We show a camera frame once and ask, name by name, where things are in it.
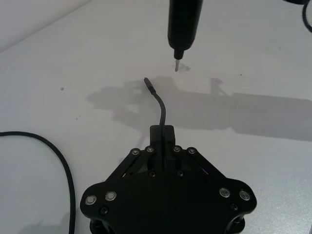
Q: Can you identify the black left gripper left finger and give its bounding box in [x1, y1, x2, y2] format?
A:
[105, 124, 163, 183]

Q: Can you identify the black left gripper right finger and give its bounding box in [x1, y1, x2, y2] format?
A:
[162, 124, 229, 181]

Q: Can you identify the thin dark cable with plug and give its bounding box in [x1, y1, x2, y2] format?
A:
[143, 77, 168, 171]

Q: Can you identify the black cable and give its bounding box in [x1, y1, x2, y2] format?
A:
[0, 131, 77, 234]
[301, 0, 312, 33]

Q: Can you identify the black corded tool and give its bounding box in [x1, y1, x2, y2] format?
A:
[167, 0, 205, 73]

